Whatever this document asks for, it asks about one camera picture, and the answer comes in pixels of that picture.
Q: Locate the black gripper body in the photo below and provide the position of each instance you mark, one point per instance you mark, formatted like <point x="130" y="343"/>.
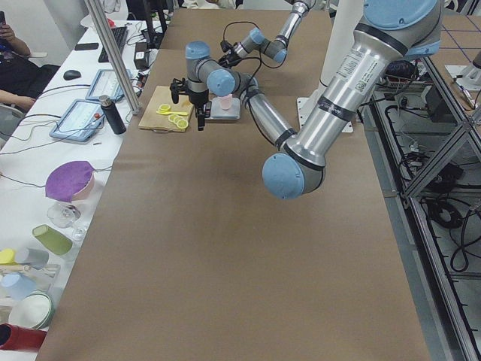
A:
<point x="196" y="99"/>
<point x="228" y="56"/>

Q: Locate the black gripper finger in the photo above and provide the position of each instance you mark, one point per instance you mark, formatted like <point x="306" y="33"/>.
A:
<point x="202" y="112"/>
<point x="178" y="87"/>

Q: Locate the pink plastic cup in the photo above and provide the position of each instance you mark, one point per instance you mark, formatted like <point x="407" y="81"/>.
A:
<point x="226" y="102"/>

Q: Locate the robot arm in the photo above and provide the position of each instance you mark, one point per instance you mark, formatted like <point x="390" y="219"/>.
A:
<point x="386" y="32"/>
<point x="278" y="34"/>

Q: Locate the silver digital kitchen scale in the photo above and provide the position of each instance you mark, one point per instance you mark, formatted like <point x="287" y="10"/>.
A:
<point x="217" y="113"/>

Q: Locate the green plastic cup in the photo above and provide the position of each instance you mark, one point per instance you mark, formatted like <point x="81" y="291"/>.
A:
<point x="52" y="239"/>

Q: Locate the grey plastic cup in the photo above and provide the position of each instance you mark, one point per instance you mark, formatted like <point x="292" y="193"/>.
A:
<point x="34" y="257"/>

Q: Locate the yellow plastic cup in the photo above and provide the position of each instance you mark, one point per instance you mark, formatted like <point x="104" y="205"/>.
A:
<point x="7" y="256"/>

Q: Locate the light blue plastic cup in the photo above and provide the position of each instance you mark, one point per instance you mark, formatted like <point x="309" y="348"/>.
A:
<point x="18" y="286"/>

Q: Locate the red cup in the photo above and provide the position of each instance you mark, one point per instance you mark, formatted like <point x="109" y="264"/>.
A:
<point x="14" y="337"/>

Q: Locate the yellow plastic knife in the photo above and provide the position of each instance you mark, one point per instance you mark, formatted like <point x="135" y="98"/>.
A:
<point x="180" y="113"/>

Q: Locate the bamboo cutting board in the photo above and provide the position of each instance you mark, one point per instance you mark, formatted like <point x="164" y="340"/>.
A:
<point x="163" y="115"/>

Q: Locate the black power adapter box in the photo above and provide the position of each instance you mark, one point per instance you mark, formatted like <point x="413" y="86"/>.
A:
<point x="142" y="56"/>

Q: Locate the far blue teach pendant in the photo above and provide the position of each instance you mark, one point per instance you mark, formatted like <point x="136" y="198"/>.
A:
<point x="105" y="83"/>

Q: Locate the blue teach pendant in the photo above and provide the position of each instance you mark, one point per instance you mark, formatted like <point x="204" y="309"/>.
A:
<point x="105" y="83"/>
<point x="80" y="122"/>

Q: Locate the black thermos bottle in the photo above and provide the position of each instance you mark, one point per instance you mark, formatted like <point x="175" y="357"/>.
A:
<point x="112" y="115"/>

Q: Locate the near blue teach pendant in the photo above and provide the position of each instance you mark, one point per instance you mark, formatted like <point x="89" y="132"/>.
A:
<point x="80" y="122"/>

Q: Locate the black smartphone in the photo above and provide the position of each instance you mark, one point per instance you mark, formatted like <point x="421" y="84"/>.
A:
<point x="86" y="46"/>

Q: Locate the black computer mouse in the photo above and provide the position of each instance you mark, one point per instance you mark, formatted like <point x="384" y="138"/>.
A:
<point x="71" y="75"/>

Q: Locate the purple covered pink bowl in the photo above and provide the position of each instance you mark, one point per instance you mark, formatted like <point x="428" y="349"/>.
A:
<point x="70" y="182"/>

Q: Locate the seated person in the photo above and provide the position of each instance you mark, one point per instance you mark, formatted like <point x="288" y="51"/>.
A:
<point x="21" y="80"/>

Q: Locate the clear wine glass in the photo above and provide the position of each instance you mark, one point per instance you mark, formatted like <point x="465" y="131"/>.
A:
<point x="64" y="216"/>

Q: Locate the white green rimmed bowl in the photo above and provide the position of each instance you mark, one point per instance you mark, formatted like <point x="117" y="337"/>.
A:
<point x="33" y="312"/>

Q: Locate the aluminium frame post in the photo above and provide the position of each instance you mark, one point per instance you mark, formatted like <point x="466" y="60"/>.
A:
<point x="108" y="42"/>

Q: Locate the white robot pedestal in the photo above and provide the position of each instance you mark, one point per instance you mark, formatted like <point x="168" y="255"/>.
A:
<point x="348" y="13"/>

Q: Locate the aluminium frame rack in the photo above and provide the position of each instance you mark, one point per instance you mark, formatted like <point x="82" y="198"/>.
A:
<point x="423" y="128"/>

